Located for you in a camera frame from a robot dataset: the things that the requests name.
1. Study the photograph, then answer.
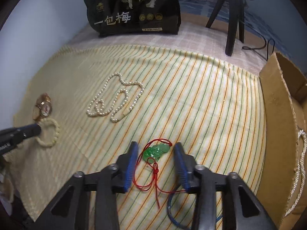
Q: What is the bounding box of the green jade pendant red cord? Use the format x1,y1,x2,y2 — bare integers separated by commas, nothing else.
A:
135,138,188,209

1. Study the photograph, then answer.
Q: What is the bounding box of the cream bead bracelet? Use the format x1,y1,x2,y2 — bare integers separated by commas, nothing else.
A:
35,117,60,148

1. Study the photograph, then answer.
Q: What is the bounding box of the brown strap wristwatch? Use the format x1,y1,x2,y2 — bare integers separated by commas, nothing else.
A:
32,93,53,121

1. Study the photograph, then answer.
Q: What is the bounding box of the dark bangle ring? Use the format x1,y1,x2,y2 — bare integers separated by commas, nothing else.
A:
166,184,224,230

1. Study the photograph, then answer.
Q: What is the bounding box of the long thin pearl necklace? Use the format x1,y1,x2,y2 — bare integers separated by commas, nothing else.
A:
86,72,145,123

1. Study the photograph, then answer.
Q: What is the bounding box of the twisted white pearl necklace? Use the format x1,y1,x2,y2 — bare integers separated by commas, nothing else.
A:
282,129,307,219

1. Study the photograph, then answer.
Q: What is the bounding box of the yellow striped bed cloth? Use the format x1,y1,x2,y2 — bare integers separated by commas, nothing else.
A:
6,45,266,220

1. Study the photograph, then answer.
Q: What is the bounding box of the cardboard box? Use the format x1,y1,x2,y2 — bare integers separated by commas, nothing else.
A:
257,52,306,229

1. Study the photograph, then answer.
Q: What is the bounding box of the black bag with gold print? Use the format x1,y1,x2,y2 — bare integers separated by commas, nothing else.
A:
84,0,181,36

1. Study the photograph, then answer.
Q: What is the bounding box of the black cable with controller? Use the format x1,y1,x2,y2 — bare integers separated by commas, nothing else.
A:
241,38,276,62

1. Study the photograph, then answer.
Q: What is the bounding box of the black ring light tripod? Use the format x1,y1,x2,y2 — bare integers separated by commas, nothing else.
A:
205,0,245,57

